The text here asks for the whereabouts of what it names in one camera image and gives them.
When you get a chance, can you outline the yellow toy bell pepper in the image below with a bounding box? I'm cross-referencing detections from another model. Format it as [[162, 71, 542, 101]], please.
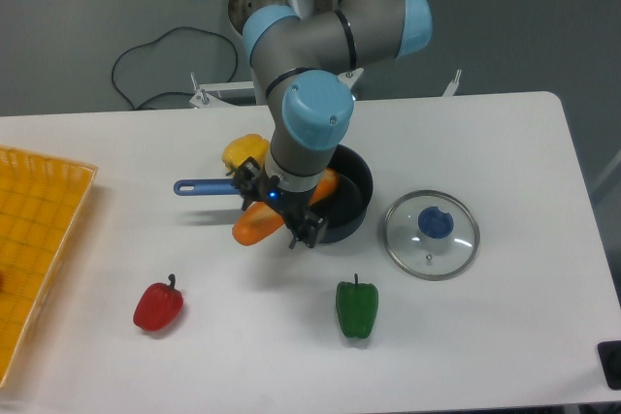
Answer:
[[221, 134, 270, 175]]

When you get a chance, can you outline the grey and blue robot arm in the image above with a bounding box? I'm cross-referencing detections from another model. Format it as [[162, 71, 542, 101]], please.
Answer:
[[234, 0, 433, 246]]

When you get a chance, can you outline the red toy bell pepper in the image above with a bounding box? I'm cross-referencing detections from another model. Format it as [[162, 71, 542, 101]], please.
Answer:
[[133, 273, 184, 332]]

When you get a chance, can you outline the green toy bell pepper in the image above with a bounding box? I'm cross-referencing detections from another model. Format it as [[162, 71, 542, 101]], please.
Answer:
[[335, 273, 379, 339]]

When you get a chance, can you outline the black object at table corner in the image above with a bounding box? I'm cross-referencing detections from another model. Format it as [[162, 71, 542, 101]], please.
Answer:
[[597, 340, 621, 391]]

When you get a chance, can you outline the yellow plastic basket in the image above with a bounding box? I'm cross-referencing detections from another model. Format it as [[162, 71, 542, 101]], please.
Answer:
[[1, 145, 98, 386]]

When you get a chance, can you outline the glass lid with blue knob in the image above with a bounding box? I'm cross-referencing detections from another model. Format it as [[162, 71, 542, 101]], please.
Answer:
[[381, 190, 481, 281]]

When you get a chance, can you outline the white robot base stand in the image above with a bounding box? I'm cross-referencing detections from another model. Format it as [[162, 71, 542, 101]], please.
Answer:
[[189, 0, 333, 109]]

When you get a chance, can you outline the dark pot with blue handle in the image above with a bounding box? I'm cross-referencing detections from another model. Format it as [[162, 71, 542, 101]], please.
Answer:
[[173, 143, 375, 244]]

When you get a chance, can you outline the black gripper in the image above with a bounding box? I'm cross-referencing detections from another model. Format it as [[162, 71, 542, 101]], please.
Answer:
[[232, 157, 328, 248]]

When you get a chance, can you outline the black cable on floor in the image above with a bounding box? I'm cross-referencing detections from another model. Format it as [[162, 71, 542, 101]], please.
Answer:
[[111, 26, 240, 111]]

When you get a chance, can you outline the orange toy baguette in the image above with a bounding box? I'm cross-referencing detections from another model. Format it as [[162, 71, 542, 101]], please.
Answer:
[[232, 168, 342, 246]]

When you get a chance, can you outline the white bracket behind table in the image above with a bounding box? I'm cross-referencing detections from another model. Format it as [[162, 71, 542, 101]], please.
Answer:
[[442, 69, 462, 97]]

